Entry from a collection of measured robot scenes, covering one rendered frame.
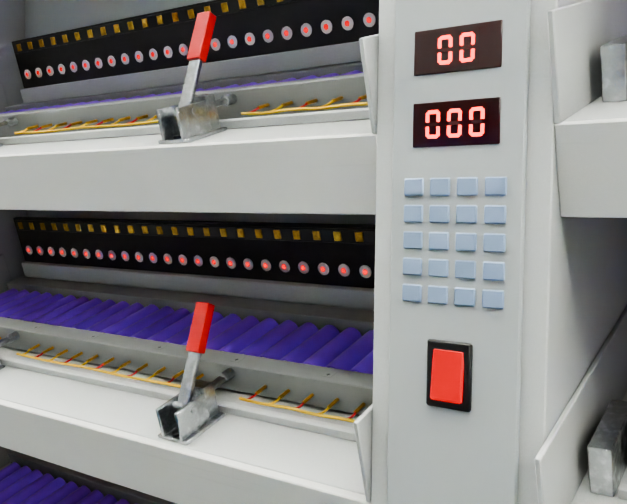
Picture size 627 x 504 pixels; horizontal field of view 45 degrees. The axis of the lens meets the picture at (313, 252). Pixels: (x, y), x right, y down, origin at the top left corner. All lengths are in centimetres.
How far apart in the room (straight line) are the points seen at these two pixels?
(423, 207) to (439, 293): 4
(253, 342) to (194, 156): 18
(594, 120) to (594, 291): 12
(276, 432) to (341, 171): 19
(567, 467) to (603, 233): 13
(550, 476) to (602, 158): 15
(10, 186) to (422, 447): 40
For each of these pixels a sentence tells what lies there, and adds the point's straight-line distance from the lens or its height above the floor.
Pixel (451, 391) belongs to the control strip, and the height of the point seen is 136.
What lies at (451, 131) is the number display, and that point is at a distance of 38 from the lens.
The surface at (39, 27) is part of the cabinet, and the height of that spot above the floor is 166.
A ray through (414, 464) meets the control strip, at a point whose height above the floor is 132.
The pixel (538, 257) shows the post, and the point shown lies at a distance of 37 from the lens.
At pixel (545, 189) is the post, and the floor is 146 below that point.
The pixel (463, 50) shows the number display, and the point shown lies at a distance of 38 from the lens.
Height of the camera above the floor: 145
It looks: 3 degrees down
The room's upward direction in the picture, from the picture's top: 1 degrees clockwise
